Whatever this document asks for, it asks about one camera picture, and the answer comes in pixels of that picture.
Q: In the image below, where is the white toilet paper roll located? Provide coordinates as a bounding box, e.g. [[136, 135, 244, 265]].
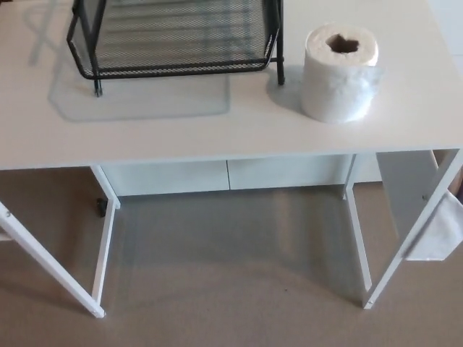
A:
[[300, 22, 385, 125]]

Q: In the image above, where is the black mesh file tray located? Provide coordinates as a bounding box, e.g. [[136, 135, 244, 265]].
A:
[[66, 0, 287, 99]]

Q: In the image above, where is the white metal desk leg frame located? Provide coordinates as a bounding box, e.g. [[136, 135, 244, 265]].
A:
[[341, 147, 463, 310], [0, 164, 122, 320]]

